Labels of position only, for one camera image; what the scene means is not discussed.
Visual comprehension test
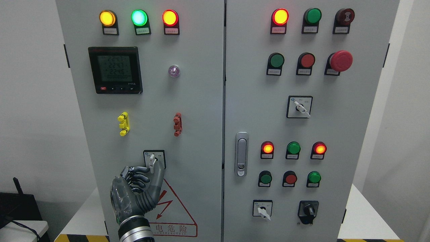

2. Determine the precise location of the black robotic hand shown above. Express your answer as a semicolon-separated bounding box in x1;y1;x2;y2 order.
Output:
111;161;166;224

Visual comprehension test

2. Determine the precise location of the white rotary switch door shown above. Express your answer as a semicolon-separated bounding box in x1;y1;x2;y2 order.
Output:
143;150;166;174

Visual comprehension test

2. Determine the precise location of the green lit indicator light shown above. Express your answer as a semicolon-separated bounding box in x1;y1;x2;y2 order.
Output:
131;9;152;35

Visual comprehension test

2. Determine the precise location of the yellow indicator light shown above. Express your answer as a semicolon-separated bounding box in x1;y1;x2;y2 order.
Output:
99;9;119;35

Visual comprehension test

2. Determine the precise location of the red high voltage warning sticker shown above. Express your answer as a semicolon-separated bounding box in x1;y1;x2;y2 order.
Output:
145;179;198;237

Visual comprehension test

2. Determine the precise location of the yellow terminal connector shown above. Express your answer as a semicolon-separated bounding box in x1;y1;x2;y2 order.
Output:
117;112;130;136

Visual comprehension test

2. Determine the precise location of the red terminal connector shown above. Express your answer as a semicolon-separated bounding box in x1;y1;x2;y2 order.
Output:
173;112;182;137

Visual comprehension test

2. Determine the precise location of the grey left cabinet door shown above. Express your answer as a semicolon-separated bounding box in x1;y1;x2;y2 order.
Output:
56;0;224;242

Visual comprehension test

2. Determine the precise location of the grey cabinet door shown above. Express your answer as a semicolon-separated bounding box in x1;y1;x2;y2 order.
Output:
224;0;399;242
56;0;224;242

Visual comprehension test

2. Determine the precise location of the black box with antenna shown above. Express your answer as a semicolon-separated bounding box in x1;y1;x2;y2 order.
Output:
0;177;43;228

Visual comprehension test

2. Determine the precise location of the black digital power meter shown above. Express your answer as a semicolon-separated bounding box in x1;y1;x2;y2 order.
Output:
88;46;143;95

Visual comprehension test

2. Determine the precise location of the clear small light bulb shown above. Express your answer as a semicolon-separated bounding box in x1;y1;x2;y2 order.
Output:
168;65;181;78

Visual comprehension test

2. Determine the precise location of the green push button lower left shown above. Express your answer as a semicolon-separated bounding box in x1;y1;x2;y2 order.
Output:
258;170;273;187

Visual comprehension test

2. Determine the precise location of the green push button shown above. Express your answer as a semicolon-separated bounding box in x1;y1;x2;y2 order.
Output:
258;170;273;187
306;171;321;188
266;52;285;76

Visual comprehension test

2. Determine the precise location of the red lit indicator lower left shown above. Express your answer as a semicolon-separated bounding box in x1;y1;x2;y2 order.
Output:
260;141;274;159

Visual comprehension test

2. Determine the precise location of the red lit indicator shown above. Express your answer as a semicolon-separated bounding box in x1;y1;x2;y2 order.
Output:
310;142;327;160
270;8;289;34
260;141;274;159

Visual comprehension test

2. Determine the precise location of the red push button lower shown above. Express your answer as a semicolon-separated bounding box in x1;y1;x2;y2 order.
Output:
282;171;297;187

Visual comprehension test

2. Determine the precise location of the red push button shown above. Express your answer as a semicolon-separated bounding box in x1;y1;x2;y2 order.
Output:
296;52;316;76
282;171;297;187

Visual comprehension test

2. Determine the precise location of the green indicator lower middle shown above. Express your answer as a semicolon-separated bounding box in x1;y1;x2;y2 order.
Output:
285;141;301;160

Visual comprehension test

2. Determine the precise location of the red indicator light left door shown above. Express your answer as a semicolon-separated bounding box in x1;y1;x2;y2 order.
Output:
162;9;180;35

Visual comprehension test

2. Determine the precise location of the green push button lower right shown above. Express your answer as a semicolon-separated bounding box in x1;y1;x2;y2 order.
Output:
306;171;321;188

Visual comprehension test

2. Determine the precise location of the red lit indicator lower right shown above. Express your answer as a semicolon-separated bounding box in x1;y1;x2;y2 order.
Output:
310;142;327;160

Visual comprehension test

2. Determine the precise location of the green push button upper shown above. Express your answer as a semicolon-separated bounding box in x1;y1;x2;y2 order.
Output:
266;52;285;76

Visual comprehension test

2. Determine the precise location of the grey right cabinet door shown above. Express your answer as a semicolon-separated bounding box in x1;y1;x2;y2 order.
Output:
224;0;399;242

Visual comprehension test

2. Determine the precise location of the red push button upper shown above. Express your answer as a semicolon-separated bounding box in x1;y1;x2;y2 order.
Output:
296;52;316;76

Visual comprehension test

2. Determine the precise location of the red lit indicator top right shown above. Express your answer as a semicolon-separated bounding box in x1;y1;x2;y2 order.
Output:
270;8;289;34

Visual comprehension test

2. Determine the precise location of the white cabinet base platform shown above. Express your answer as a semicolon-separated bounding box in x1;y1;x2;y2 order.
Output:
55;185;402;242

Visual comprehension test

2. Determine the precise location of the green unlit indicator top right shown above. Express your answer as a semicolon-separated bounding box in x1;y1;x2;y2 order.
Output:
302;8;321;34

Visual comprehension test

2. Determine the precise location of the red emergency stop button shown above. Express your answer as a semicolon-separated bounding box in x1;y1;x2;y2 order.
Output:
324;50;353;76

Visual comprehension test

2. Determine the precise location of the dark red buzzer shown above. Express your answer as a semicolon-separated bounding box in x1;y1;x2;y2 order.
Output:
332;8;355;34

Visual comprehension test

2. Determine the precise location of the silver door latch handle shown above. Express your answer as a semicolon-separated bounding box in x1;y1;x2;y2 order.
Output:
235;132;249;177

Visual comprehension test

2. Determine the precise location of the white device with cable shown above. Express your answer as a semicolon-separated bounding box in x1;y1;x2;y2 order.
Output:
0;220;49;242

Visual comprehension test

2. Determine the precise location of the white rotary switch lower right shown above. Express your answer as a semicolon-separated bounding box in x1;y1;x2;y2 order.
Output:
252;200;273;221

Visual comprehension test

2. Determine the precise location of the white rotary switch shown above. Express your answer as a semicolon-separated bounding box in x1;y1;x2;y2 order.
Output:
252;200;273;221
286;95;313;118

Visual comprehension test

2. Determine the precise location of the black selector knob switch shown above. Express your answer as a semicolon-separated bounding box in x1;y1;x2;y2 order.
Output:
298;200;319;224

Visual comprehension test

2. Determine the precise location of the white rotary switch upper right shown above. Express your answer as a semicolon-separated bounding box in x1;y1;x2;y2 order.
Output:
286;95;313;118

